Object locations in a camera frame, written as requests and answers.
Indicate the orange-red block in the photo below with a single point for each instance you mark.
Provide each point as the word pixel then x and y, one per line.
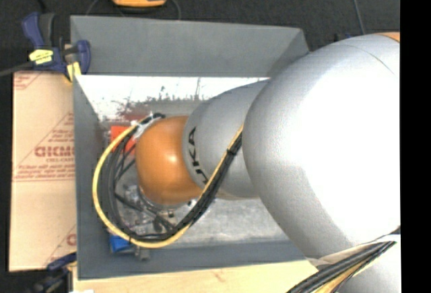
pixel 118 135

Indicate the brown cardboard board, red print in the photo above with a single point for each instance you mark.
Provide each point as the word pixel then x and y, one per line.
pixel 40 204

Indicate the blue block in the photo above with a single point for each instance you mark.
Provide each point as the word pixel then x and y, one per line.
pixel 118 244

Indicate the grey metal bin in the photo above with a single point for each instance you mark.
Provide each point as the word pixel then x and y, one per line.
pixel 188 49

